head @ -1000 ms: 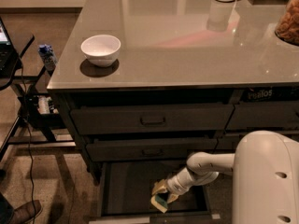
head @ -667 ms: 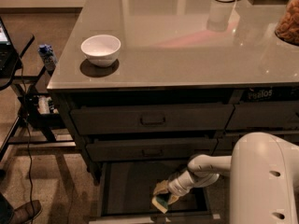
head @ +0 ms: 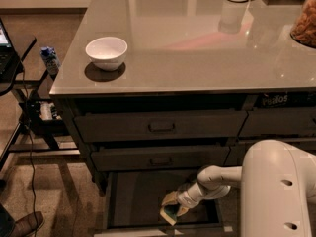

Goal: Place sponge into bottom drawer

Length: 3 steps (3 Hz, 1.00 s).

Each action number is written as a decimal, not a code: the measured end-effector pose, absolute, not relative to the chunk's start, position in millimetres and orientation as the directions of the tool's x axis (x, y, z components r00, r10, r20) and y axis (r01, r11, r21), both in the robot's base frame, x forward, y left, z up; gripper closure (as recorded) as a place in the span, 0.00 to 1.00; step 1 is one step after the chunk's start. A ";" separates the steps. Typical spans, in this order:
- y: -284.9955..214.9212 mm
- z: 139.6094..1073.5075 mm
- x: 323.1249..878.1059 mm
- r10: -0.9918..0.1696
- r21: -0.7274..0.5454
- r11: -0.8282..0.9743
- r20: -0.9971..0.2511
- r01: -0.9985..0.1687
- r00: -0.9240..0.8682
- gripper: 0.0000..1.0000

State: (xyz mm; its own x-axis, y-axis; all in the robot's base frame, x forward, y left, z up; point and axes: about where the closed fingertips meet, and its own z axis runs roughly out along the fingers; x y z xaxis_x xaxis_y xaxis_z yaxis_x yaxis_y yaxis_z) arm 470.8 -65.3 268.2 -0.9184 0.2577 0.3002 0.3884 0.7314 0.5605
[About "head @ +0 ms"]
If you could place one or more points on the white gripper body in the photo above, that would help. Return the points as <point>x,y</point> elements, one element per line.
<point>183,197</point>

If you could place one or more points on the green and yellow sponge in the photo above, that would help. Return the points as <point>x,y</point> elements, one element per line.
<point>169,213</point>

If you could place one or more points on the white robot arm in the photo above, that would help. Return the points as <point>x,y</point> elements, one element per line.
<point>277,182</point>

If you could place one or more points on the open bottom left drawer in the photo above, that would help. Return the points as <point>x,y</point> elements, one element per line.
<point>133,202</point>

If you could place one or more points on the middle left dark drawer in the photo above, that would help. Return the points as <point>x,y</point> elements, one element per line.
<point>158,157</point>

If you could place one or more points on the dark drawer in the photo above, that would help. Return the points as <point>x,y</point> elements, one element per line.
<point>137,126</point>
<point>238,151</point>
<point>280,122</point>
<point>158,157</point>

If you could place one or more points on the middle right dark drawer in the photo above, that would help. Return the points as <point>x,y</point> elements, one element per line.
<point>238,151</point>

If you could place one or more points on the top left dark drawer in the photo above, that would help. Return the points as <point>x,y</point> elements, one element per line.
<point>137,126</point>

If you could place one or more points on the top right dark drawer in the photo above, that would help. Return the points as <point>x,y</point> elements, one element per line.
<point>280,122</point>

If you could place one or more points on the brown leather shoe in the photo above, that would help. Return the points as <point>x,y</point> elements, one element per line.
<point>27,225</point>

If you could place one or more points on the black side desk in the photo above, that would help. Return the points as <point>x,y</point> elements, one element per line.
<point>29,94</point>

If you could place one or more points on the white ceramic bowl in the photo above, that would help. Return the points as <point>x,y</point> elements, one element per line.
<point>107,53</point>

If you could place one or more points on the blue-capped plastic bottle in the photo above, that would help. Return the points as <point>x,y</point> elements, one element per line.
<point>50,60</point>

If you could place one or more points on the jar of snacks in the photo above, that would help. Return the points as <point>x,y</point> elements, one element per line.
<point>304,28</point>

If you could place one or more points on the black laptop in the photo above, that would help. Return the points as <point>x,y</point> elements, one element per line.
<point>7,52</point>

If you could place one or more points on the dark cabinet frame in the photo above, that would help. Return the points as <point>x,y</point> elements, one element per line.
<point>72,106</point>

